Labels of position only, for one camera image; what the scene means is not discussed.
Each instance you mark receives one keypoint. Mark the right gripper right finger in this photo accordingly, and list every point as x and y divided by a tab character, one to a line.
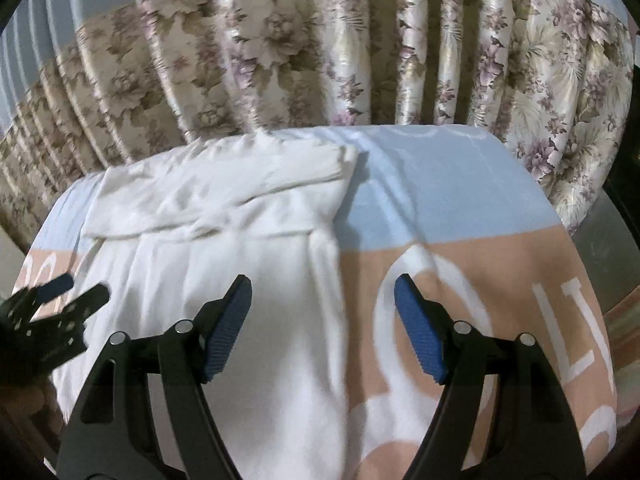
532	434

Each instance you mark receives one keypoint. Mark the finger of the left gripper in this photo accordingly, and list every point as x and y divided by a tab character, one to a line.
47	292
76	313

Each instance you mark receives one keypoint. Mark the orange blue letter bedsheet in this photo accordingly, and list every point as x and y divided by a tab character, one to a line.
452	208

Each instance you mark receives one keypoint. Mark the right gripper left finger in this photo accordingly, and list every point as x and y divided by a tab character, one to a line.
143	414

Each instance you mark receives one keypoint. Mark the floral blue curtain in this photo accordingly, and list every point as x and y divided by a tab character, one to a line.
90	84

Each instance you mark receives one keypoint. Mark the white knit sweater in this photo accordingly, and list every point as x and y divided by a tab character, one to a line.
173	231

